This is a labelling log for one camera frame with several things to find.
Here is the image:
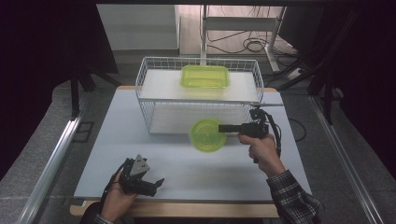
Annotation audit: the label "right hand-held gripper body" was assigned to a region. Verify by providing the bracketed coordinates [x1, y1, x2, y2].
[240, 106, 272, 140]

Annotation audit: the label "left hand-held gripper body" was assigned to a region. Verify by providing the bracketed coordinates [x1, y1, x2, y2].
[120, 154, 151, 194]

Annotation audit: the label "round green lidded container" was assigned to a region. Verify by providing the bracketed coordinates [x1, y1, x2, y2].
[189, 117, 228, 153]

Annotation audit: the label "rectangular green lidded container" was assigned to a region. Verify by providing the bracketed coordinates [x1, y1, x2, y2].
[179, 64, 231, 90]

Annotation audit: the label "white wire shelf rack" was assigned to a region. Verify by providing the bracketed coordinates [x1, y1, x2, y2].
[134, 56, 284, 135]

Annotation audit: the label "person's right hand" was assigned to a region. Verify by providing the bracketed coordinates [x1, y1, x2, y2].
[237, 133, 287, 179]

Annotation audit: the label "person's left hand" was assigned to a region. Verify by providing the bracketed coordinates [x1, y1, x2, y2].
[100, 173, 138, 223]

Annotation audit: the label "white power strip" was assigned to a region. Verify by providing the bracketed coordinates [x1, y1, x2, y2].
[285, 66, 305, 82]

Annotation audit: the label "black metal stand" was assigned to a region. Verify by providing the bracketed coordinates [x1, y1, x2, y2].
[68, 60, 123, 121]
[276, 36, 345, 126]

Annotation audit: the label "black curtain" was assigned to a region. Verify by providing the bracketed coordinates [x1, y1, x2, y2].
[0, 0, 120, 181]
[311, 0, 396, 172]

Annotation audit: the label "white cabinet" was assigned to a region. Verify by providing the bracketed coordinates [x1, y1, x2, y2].
[95, 4, 182, 51]

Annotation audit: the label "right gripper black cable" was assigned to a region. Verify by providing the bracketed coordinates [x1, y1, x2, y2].
[263, 111, 283, 158]

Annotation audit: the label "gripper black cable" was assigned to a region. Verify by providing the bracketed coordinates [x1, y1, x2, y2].
[100, 160, 129, 203]
[263, 111, 283, 158]

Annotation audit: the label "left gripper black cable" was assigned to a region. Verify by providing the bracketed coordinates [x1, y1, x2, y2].
[100, 160, 129, 203]

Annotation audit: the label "thin black floor cable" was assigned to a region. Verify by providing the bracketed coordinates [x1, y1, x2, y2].
[288, 117, 308, 143]

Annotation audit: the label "black floor cables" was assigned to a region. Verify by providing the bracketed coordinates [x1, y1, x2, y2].
[205, 29, 298, 56]

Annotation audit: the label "aluminium rail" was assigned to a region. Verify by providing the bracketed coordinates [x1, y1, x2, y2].
[308, 93, 386, 224]
[16, 113, 86, 224]

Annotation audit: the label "white metal desk frame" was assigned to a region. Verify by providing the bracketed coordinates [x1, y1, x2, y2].
[200, 5, 288, 73]

